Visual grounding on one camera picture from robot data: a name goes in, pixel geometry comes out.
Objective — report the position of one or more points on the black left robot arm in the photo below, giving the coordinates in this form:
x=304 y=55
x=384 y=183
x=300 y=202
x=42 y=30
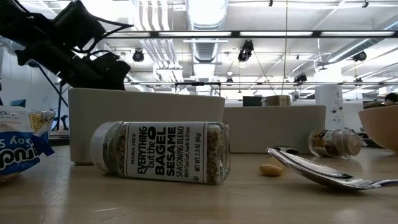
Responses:
x=18 y=25

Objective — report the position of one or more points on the dark background monitor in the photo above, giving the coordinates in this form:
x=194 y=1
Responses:
x=252 y=101

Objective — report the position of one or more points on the bagel sesame seasoning jar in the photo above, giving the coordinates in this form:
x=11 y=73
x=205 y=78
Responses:
x=164 y=152

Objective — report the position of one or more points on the silver ventilation duct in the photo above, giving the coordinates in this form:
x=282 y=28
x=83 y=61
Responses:
x=206 y=18

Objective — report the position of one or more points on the blue computer monitor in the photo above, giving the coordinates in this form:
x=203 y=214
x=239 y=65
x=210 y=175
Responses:
x=17 y=103

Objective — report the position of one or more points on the light grey plastic bin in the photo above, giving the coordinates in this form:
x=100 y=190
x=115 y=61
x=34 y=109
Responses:
x=149 y=109
x=273 y=130

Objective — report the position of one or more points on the black aluminium table frame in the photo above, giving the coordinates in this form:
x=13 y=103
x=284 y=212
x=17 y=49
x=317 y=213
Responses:
x=59 y=141

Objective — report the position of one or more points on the black background robot arm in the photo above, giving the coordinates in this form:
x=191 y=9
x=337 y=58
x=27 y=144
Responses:
x=63 y=123

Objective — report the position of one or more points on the small glass spice jar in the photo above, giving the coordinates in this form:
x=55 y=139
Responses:
x=335 y=143

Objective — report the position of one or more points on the blue white snack bag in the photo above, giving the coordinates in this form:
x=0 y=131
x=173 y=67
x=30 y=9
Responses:
x=18 y=146

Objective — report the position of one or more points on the all-metal spoon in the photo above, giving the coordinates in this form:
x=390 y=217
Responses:
x=311 y=172

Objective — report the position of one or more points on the person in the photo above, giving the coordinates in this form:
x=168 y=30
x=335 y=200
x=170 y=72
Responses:
x=392 y=99

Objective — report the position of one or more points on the beige cup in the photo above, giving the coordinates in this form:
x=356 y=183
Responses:
x=277 y=101

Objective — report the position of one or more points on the black overhead light bar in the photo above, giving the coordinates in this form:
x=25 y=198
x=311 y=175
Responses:
x=235 y=34

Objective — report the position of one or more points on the black background frame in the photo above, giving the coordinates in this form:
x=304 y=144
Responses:
x=199 y=83

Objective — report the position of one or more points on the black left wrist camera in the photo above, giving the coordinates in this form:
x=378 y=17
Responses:
x=79 y=25

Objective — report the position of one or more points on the black ceiling spotlight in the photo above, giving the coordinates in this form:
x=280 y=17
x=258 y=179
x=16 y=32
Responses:
x=138 y=56
x=300 y=77
x=245 y=51
x=359 y=56

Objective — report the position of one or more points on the white pillar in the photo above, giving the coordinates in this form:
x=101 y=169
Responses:
x=332 y=99

